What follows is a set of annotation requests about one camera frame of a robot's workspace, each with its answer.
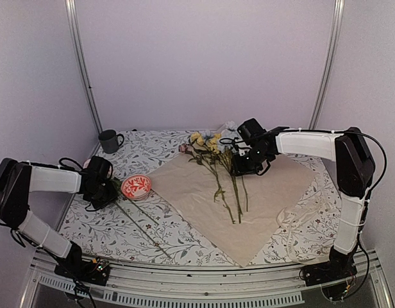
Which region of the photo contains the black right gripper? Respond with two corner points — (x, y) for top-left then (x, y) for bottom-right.
(230, 146), (270, 176)

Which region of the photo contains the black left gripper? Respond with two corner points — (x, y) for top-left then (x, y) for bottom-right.
(87, 180), (119, 209)

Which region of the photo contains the pale pink white flower stem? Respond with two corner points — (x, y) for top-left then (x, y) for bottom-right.
(83, 157), (172, 259)

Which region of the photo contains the blue fake flower stem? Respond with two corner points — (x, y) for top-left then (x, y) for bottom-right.
(201, 121), (243, 224)

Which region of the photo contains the yellow fake flower stem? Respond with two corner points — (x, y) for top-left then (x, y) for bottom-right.
(181, 129), (243, 223)

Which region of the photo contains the beige wrapping paper sheet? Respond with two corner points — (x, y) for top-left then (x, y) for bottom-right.
(148, 154), (316, 267)

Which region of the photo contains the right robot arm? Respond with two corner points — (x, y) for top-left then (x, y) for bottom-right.
(228, 118), (375, 280)

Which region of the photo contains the right arm base board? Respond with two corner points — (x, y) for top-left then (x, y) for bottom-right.
(299, 262), (357, 302)

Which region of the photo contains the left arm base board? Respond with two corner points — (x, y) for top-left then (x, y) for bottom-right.
(55, 257), (110, 286)

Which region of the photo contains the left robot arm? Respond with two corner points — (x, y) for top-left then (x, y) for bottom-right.
(0, 156), (118, 278)

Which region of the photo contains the red white patterned dish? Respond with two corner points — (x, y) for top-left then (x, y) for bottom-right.
(121, 175), (152, 200)

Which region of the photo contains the dark grey mug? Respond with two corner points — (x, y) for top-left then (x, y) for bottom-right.
(98, 130), (124, 154)

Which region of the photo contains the white lace ribbon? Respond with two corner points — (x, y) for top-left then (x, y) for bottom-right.
(276, 178), (340, 265)

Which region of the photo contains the right aluminium frame post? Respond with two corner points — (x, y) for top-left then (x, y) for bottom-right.
(308, 0), (345, 130)

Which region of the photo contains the aluminium frame post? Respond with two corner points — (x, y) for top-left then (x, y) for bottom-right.
(308, 0), (345, 130)
(65, 0), (103, 134)

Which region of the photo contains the left aluminium frame post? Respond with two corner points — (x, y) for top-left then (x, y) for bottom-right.
(65, 0), (103, 134)

